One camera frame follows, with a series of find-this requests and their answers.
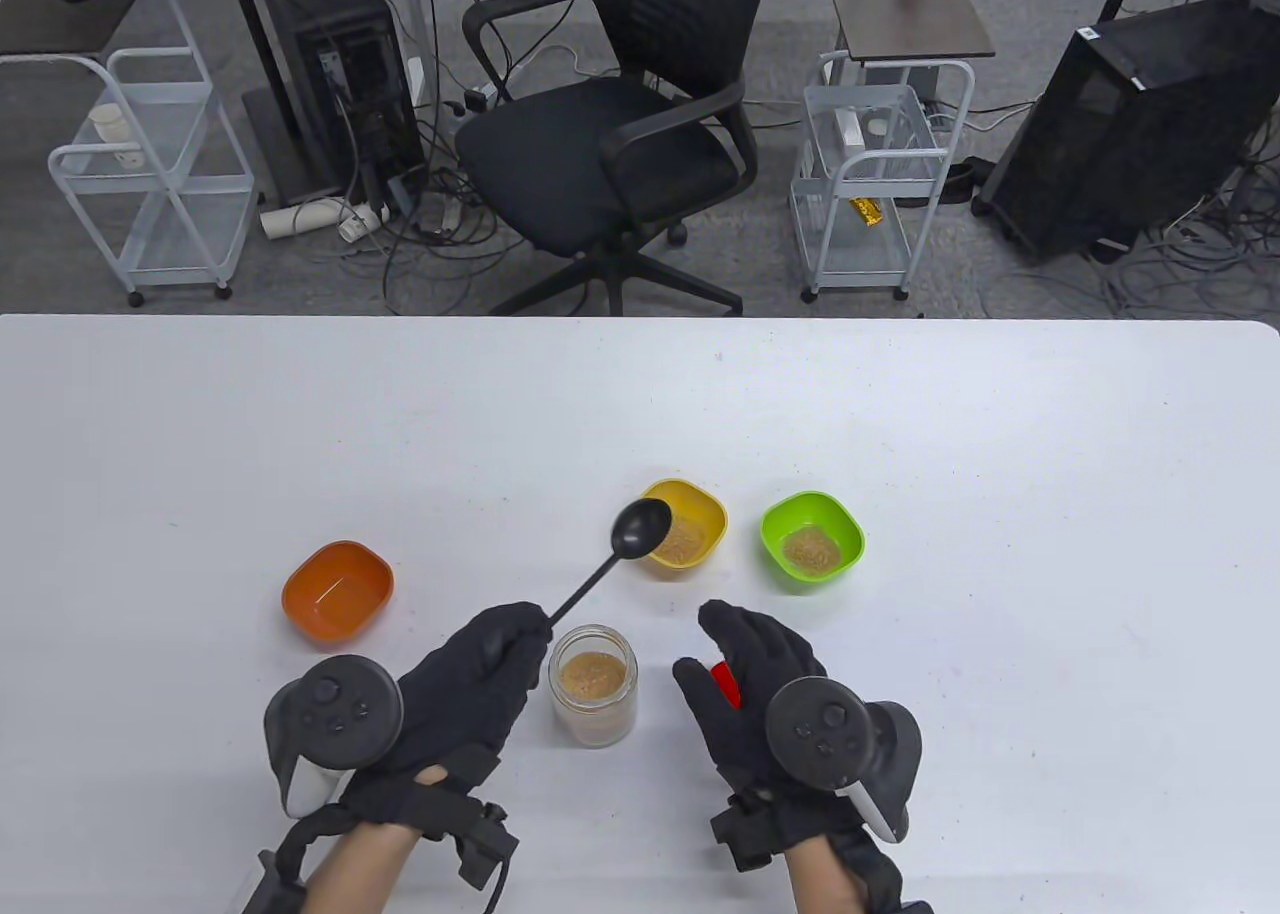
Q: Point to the yellow plastic dish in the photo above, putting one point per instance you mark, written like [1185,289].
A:
[700,509]

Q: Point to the orange plastic dish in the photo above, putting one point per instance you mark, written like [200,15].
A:
[335,594]

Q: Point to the white rolled tube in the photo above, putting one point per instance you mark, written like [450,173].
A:
[300,218]

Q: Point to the black computer tower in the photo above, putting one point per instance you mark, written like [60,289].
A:
[1120,134]
[330,14]

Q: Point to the person's left hand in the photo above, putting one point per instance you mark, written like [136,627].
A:
[460,694]

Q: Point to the brown wooden side table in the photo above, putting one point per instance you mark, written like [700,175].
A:
[910,14]

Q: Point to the brown sugar granules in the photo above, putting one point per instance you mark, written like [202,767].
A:
[592,674]
[685,544]
[812,549]

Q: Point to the dark desk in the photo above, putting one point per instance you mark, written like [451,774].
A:
[50,29]

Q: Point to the green plastic dish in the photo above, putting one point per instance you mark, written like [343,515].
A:
[790,514]

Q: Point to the red jar lid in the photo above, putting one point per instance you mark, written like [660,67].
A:
[728,684]

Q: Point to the person's right forearm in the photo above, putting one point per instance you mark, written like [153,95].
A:
[825,879]

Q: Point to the person's right hand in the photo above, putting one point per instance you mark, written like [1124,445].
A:
[745,654]

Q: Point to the gold snack packet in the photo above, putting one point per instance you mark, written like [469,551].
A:
[868,212]

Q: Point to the person's left forearm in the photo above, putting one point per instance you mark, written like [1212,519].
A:
[355,874]

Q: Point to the clear glass jar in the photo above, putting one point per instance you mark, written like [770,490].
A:
[592,726]

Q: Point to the black wrist sensor box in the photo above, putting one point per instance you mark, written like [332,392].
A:
[905,907]
[272,889]

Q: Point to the black grey tracking controller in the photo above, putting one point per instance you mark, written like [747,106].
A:
[820,729]
[340,714]

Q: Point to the black office chair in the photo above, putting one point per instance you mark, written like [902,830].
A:
[590,154]

